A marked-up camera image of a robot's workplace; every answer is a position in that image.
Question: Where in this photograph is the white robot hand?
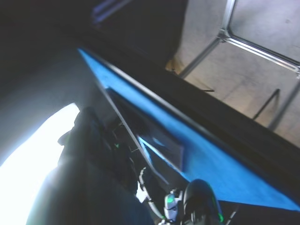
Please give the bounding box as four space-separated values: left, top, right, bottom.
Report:
25 105 153 225

